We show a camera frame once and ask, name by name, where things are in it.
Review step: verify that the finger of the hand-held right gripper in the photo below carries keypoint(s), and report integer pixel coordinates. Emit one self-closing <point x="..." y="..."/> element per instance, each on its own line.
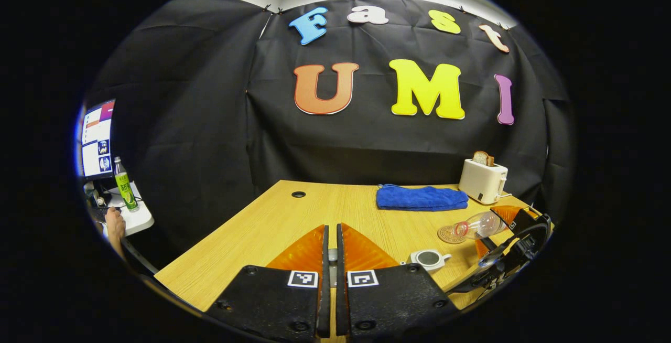
<point x="483" y="248"/>
<point x="511" y="214"/>

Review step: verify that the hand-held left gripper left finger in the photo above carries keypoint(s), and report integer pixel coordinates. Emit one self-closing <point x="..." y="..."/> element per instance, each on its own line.
<point x="325" y="301"/>

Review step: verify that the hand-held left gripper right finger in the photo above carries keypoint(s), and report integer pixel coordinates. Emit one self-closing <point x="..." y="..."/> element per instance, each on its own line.
<point x="341" y="301"/>

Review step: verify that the clear plastic water bottle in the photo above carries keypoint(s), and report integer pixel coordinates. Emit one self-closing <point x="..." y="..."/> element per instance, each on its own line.
<point x="482" y="225"/>

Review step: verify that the round brown coaster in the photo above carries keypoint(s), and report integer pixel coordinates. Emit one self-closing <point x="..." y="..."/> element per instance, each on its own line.
<point x="445" y="235"/>

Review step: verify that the white teacup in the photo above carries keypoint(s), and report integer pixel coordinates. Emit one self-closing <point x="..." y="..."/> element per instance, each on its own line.
<point x="429" y="259"/>

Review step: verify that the green drink bottle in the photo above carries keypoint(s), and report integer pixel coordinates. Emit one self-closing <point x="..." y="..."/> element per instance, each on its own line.
<point x="126" y="188"/>

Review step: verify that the white toaster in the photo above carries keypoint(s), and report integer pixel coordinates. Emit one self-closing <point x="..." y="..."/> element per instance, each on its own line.
<point x="482" y="181"/>

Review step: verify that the bread slice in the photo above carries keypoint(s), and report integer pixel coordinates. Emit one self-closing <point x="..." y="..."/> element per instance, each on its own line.
<point x="483" y="158"/>

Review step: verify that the blue towel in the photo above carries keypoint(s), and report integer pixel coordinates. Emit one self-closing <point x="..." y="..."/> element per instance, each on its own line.
<point x="419" y="197"/>

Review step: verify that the white side table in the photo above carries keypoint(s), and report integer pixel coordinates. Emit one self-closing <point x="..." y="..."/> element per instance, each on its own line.
<point x="136" y="220"/>

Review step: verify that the computer monitor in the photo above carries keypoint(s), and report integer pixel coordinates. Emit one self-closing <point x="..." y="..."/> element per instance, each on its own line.
<point x="97" y="138"/>

